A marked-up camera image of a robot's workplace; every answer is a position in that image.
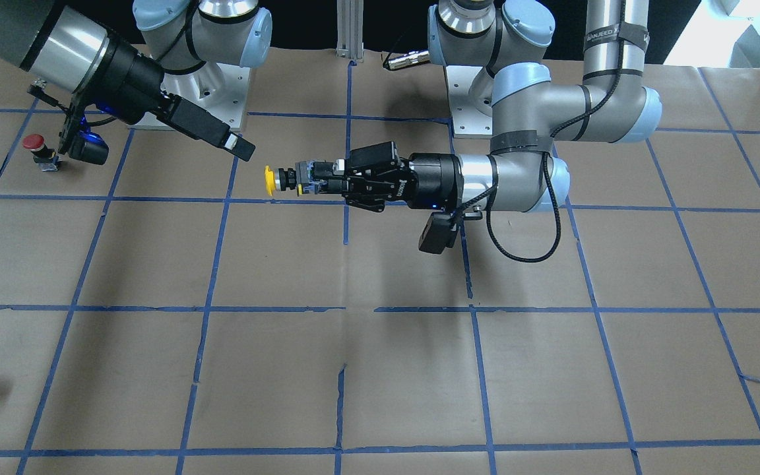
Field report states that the red push button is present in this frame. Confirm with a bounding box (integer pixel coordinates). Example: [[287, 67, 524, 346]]
[[21, 133, 60, 172]]

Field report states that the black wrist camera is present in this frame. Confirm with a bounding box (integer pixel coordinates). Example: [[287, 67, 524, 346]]
[[57, 98, 109, 165], [418, 212, 459, 255]]

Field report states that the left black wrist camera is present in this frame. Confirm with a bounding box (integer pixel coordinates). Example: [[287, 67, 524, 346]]
[[418, 212, 459, 255]]

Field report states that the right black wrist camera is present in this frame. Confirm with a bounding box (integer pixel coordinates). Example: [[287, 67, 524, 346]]
[[57, 98, 109, 165]]

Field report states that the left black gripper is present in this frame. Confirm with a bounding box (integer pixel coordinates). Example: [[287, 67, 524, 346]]
[[296, 141, 462, 212]]

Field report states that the yellow push button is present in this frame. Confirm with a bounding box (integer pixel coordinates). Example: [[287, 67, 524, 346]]
[[264, 158, 338, 197]]

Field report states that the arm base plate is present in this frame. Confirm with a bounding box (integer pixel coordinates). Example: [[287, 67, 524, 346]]
[[161, 62, 254, 132], [445, 65, 493, 139]]

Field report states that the aluminium frame post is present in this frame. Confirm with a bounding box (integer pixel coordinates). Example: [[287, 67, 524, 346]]
[[336, 0, 364, 63]]

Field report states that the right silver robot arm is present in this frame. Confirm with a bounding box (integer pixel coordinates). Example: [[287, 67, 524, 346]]
[[0, 1, 272, 165]]

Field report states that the black braided camera cable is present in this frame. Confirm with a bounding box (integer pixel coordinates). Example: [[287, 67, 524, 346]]
[[449, 0, 628, 265]]

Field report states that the silver cable connector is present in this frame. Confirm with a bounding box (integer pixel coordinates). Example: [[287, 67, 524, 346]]
[[382, 50, 430, 71]]

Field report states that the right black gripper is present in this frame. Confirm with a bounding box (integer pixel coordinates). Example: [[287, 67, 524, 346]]
[[93, 33, 255, 162]]

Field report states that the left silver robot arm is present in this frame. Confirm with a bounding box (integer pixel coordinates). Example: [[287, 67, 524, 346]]
[[267, 1, 662, 213]]

